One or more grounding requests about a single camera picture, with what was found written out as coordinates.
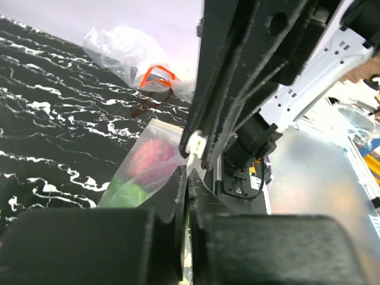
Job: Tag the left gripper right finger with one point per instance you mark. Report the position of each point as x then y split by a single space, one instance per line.
229 248

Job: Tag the zip bag with white slices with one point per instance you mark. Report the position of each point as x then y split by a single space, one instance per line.
154 129

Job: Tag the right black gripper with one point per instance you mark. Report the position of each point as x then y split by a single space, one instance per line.
251 52

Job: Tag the green lettuce head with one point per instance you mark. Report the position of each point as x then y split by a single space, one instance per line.
121 194

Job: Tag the crumpled clear bags pile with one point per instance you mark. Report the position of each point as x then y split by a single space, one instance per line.
139 61

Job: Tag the purple onion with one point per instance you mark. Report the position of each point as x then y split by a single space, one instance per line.
153 162

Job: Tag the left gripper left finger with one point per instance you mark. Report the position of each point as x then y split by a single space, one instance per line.
140 245

